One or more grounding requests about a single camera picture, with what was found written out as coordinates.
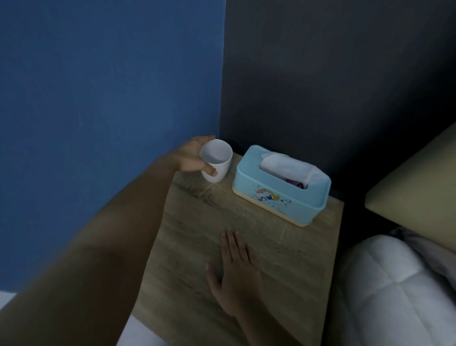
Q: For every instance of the person's left hand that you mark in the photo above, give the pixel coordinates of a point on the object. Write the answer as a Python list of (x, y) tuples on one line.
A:
[(185, 158)]

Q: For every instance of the person's right hand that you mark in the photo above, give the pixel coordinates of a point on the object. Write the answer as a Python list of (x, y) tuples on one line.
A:
[(237, 281)]

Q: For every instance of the person's left thumb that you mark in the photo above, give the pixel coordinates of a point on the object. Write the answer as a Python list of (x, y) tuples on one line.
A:
[(209, 169)]

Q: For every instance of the person's right thumb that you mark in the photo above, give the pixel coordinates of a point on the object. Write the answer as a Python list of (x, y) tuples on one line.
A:
[(213, 280)]

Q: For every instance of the white plastic cup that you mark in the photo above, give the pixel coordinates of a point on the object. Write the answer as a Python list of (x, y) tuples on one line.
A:
[(220, 167)]

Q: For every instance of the person's left forearm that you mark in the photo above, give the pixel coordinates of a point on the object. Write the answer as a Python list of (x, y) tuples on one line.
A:
[(92, 249)]

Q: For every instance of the person's right forearm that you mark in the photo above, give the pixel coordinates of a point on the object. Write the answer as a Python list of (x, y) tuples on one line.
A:
[(265, 329)]

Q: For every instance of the wooden bedside table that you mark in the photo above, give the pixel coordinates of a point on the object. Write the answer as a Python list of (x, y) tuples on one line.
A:
[(270, 256)]

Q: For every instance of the light blue tissue box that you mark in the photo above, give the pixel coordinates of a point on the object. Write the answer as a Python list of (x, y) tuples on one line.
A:
[(278, 199)]

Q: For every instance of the white tissue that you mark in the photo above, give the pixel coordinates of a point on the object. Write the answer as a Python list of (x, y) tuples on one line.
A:
[(288, 165)]

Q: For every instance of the purple tissue pack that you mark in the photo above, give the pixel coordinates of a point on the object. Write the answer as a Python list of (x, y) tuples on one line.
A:
[(297, 183)]

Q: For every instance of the white quilted duvet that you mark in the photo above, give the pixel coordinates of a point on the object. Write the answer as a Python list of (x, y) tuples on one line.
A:
[(388, 296)]

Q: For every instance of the beige cushion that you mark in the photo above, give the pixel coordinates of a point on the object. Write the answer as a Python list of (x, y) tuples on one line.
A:
[(416, 189)]

